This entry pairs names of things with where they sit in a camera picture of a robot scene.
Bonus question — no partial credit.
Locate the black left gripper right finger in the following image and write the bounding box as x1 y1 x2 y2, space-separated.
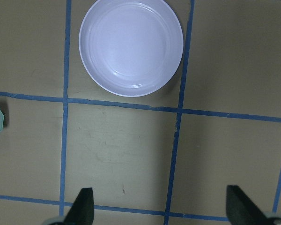
226 185 271 225

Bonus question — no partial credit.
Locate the lilac round plate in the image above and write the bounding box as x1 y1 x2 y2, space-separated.
79 0 184 97

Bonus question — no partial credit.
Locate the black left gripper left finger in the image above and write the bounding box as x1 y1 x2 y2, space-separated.
63 187 94 225

